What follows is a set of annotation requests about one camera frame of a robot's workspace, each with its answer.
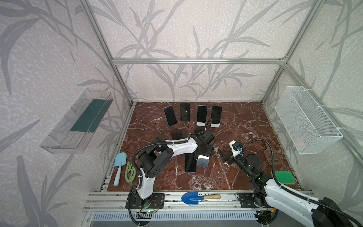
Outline pink-edged phone back left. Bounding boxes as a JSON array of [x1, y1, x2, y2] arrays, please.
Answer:
[[164, 106, 177, 127]]

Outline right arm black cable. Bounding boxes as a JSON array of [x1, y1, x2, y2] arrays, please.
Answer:
[[242, 138, 362, 227]]

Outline clear plastic wall tray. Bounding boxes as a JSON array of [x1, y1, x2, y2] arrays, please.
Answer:
[[40, 89, 113, 154]]

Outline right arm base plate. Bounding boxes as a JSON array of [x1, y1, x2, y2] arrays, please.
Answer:
[[236, 193, 267, 208]]

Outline dark phone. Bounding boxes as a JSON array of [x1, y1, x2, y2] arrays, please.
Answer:
[[211, 106, 223, 125]]

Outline green sponge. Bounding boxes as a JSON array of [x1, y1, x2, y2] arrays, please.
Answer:
[[275, 171, 296, 185]]

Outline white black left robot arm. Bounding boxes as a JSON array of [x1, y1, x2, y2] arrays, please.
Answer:
[[131, 129, 215, 201]]

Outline aluminium front rail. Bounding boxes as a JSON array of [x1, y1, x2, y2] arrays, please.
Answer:
[[82, 190, 315, 212]]

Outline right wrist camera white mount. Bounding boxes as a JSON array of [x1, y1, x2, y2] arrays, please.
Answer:
[[229, 141, 243, 158]]

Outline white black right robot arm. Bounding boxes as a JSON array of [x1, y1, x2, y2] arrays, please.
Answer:
[[220, 147, 352, 227]]

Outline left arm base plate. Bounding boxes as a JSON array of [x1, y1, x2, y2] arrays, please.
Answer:
[[125, 192, 165, 209]]

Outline white wire mesh basket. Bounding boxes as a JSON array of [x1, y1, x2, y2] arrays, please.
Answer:
[[275, 86, 343, 155]]

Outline blue trowel wooden handle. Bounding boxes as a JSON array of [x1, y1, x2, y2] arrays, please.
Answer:
[[181, 192, 221, 205]]

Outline purple-edged phone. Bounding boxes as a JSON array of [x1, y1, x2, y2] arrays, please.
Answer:
[[185, 153, 197, 173]]

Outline blue-edged phone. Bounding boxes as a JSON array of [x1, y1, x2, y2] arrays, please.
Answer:
[[196, 146, 213, 168]]

